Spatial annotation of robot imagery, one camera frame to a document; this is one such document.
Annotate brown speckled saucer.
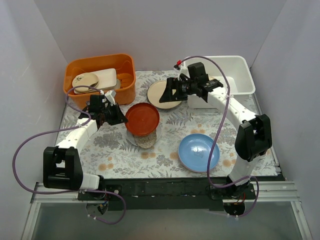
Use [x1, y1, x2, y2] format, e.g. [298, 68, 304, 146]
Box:
[133, 130, 157, 149]

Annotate cream blue tree plate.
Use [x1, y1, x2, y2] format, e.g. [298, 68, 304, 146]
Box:
[208, 76, 220, 83]

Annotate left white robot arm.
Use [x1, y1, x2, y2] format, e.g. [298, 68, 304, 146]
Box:
[43, 90, 128, 200]

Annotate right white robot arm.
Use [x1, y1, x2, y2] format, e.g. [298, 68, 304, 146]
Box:
[159, 62, 272, 199]

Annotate white plastic bin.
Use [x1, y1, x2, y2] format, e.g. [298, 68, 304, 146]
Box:
[180, 55, 256, 111]

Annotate cream green twig plate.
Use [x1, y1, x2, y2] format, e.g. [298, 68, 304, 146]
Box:
[147, 80, 181, 110]

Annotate white ribbed deep plate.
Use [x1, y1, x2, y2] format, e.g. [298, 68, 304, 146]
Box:
[126, 125, 162, 147]

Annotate beige plate in tub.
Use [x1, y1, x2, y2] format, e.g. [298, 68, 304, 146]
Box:
[73, 85, 96, 95]

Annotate white rectangular dish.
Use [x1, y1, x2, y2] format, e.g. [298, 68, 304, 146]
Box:
[93, 68, 121, 91]

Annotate cream round plate with bird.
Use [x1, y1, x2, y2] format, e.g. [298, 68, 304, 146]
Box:
[72, 72, 99, 87]

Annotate floral patterned table mat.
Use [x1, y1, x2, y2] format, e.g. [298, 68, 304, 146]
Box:
[50, 69, 279, 179]

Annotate orange plastic tub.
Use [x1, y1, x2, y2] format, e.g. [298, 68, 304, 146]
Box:
[63, 53, 136, 105]

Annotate light blue plate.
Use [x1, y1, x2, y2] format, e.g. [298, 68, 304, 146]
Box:
[178, 133, 214, 173]

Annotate pink plate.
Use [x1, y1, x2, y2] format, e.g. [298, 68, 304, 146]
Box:
[179, 158, 201, 173]

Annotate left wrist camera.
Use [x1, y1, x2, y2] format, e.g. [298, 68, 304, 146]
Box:
[100, 90, 116, 106]

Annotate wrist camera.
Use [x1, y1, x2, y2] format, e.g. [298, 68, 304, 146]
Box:
[100, 90, 116, 106]
[173, 60, 185, 73]

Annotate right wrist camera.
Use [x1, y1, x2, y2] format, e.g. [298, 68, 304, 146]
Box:
[173, 60, 185, 73]

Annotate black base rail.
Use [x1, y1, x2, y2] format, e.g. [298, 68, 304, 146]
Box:
[77, 177, 263, 215]

